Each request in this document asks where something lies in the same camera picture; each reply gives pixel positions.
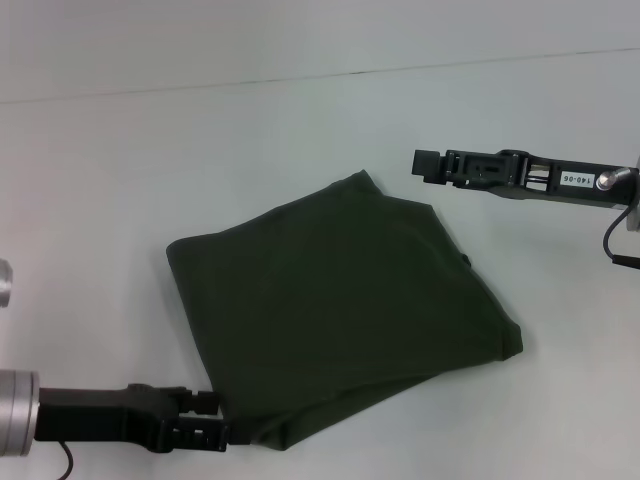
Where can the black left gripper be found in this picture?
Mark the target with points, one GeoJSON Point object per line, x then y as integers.
{"type": "Point", "coordinates": [100, 415]}

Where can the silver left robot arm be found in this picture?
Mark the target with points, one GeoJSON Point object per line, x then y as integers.
{"type": "Point", "coordinates": [17, 412]}

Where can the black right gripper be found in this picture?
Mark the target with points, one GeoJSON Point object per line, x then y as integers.
{"type": "Point", "coordinates": [580, 182]}

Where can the dark green FREE t-shirt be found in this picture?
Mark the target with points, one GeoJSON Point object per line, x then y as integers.
{"type": "Point", "coordinates": [325, 300]}

